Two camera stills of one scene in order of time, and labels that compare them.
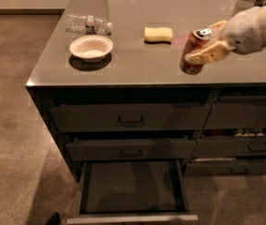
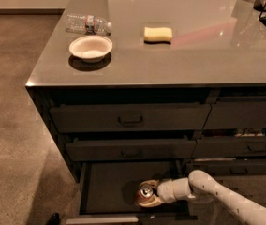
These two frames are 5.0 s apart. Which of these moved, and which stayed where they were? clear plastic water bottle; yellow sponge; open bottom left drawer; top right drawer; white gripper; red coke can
Moved: white gripper; red coke can
Stayed: open bottom left drawer; clear plastic water bottle; yellow sponge; top right drawer
